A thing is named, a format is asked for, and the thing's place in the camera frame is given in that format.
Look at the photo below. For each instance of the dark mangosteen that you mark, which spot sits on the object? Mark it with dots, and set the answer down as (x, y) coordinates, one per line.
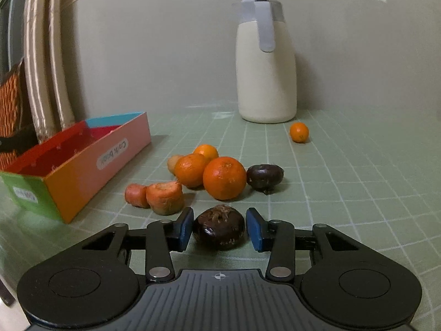
(264, 177)
(219, 228)

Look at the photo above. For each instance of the large carrot chunk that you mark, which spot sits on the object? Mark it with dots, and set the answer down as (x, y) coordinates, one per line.
(165, 198)

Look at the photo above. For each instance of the wooden sofa orange cushions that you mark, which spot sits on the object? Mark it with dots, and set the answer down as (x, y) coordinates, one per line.
(17, 127)

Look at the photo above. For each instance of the beige satin curtain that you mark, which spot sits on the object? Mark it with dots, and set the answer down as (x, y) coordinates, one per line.
(51, 109)

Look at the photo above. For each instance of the small orange mandarin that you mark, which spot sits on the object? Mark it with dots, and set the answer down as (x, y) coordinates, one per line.
(207, 150)

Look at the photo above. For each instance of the window with frame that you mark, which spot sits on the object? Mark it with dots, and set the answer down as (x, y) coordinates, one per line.
(12, 27)

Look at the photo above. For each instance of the white thermos jug grey lid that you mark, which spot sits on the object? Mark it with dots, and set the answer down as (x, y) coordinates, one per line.
(265, 64)

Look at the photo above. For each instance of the colourful cardboard box tray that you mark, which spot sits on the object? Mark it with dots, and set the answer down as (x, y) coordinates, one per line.
(58, 177)

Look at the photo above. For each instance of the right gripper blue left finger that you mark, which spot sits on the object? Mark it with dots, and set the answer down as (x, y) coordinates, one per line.
(162, 238)

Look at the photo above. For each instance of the large orange mandarin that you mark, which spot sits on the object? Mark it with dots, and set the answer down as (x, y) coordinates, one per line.
(224, 178)

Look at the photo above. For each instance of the small orange near jug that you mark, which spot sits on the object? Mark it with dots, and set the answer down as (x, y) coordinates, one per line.
(299, 132)

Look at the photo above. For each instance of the dark mangosteen front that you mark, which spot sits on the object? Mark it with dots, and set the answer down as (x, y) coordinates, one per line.
(219, 228)

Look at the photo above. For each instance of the green grid table cloth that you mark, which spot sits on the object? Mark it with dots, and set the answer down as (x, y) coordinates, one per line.
(372, 173)

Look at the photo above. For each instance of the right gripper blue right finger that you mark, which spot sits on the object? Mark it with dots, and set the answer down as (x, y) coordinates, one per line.
(276, 237)

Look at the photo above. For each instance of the small tan round fruit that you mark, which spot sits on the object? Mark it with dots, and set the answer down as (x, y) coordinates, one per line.
(172, 162)

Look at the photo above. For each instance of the carrot piece left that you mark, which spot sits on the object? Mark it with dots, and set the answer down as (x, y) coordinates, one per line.
(136, 195)

